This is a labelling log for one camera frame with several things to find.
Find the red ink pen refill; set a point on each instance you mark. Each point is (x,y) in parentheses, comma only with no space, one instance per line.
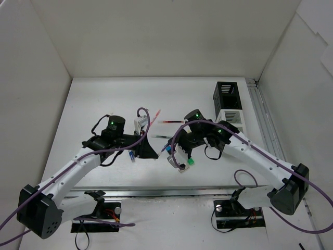
(171,121)

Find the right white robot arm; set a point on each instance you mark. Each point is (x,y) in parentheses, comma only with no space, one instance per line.
(287,182)

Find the green highlighter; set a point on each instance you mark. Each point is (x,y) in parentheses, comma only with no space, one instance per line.
(191,162)

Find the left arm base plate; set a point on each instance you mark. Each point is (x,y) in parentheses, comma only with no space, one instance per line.
(110,212)

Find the purple pen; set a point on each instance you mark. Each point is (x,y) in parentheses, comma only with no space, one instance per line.
(163,149)

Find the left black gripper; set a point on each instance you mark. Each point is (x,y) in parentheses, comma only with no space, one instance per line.
(141,147)

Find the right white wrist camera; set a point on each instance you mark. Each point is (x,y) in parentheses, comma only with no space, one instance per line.
(180,156)

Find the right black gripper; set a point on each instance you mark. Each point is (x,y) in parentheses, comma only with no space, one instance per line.
(176,142)

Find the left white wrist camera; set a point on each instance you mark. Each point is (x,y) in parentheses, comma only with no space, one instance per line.
(140,125)

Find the pink thin highlighter pen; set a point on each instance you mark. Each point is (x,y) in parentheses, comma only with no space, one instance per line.
(155,117)

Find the white slotted pen holder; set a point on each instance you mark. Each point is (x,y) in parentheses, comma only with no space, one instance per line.
(235,117)

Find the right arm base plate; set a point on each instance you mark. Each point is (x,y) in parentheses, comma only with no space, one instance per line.
(226,219)

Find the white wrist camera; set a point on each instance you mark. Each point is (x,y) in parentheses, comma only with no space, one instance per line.
(140,125)
(180,156)

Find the aluminium right rail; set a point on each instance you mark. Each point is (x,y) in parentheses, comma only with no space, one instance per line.
(265,122)

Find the green ink pen refill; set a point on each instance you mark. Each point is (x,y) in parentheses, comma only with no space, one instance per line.
(161,136)

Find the aluminium front rail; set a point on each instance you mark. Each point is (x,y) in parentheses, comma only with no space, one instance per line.
(155,192)

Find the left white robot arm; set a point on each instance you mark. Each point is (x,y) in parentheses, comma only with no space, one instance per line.
(43,208)

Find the black slotted pen holder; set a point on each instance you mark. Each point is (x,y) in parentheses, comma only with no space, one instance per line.
(226,96)

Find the grey white eraser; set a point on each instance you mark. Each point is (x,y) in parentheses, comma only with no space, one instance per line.
(183,170)

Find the aluminium rail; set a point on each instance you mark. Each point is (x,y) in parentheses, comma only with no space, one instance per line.
(155,192)
(265,122)

